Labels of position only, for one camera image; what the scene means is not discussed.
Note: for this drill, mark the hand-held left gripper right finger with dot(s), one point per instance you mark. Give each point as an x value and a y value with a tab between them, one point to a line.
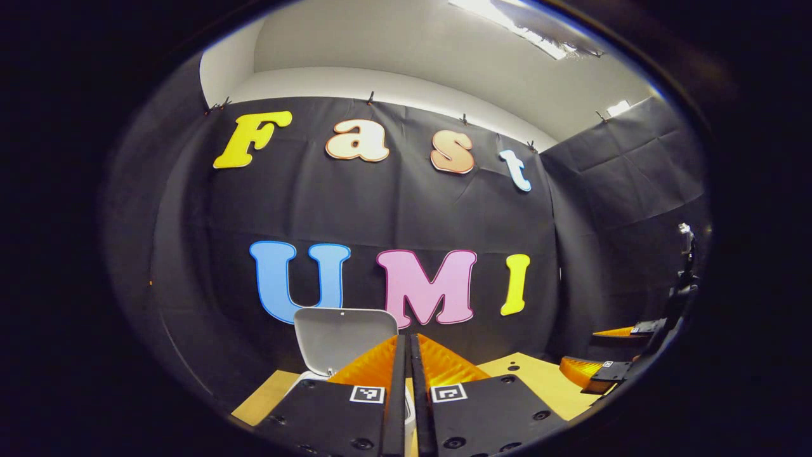
420	412

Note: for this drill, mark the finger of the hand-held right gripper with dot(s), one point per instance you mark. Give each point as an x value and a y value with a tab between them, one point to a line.
583	373
647	328

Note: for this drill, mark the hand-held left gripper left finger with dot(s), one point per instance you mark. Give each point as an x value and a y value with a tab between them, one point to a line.
398	393

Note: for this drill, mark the grey desktop garbage bin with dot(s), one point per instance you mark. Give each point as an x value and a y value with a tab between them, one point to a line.
342	336

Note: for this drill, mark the wooden desktop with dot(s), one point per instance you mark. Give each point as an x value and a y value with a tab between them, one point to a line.
545	381

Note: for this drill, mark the ceiling light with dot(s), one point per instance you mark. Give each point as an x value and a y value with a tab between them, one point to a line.
507	19

